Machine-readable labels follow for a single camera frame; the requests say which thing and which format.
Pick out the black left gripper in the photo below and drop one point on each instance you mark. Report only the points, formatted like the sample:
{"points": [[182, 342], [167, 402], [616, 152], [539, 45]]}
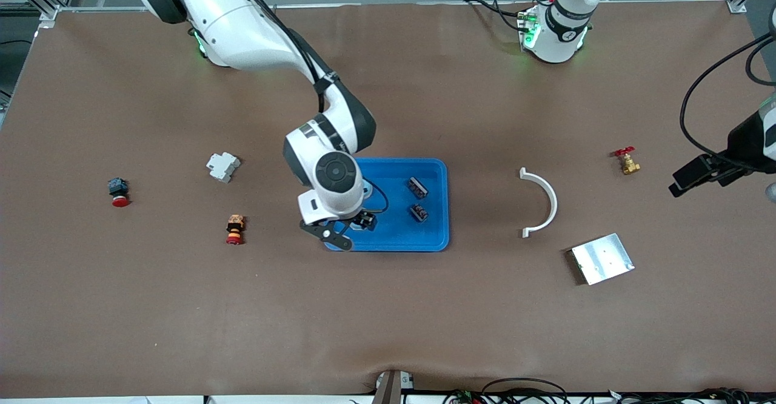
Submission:
{"points": [[743, 144]]}

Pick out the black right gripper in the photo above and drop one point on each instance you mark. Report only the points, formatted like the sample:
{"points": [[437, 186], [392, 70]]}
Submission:
{"points": [[364, 219]]}

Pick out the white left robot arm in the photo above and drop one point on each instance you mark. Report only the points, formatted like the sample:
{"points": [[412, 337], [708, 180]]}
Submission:
{"points": [[561, 37]]}

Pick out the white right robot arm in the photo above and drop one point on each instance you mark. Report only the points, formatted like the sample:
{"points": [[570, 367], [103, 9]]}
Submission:
{"points": [[242, 22]]}

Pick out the blue plastic tray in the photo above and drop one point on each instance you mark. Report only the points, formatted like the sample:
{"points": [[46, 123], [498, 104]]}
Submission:
{"points": [[400, 234]]}

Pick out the brown table mat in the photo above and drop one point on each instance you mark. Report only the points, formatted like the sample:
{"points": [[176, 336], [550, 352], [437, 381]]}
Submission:
{"points": [[388, 307]]}

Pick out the red yellow orange push button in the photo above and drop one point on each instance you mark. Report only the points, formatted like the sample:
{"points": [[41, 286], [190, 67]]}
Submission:
{"points": [[235, 228]]}

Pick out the silver metal plate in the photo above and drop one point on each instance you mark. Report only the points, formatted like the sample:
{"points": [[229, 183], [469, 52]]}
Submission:
{"points": [[603, 259]]}

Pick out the white circuit breaker module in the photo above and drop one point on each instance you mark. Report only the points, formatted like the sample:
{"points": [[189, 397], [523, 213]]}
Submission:
{"points": [[223, 167]]}

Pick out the metal table clamp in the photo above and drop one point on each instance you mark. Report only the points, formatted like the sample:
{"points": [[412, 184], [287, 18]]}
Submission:
{"points": [[393, 389]]}

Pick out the red button black base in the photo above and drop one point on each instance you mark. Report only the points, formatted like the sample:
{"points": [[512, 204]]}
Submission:
{"points": [[117, 187]]}

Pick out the white curved plastic bracket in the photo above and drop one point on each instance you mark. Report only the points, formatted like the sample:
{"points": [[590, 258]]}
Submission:
{"points": [[553, 202]]}

